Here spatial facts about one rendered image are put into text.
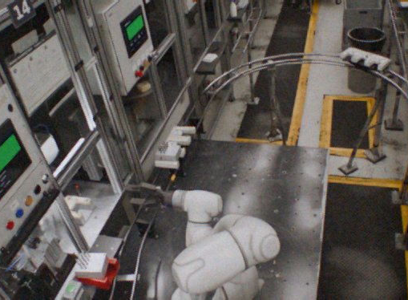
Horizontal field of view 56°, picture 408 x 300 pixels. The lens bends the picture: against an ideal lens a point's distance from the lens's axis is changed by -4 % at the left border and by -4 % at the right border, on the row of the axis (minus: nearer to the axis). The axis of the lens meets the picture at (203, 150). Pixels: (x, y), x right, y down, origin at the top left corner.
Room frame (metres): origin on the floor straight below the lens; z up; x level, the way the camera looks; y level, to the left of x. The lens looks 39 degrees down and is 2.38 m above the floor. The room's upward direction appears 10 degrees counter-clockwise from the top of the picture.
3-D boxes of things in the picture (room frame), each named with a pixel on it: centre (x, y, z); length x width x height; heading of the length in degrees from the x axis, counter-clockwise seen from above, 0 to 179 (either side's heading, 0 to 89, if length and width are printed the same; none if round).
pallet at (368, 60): (2.68, -1.36, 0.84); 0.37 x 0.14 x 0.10; 36
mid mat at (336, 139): (3.00, -1.44, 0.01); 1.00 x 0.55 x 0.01; 158
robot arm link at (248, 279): (1.01, -0.05, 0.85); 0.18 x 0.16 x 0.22; 110
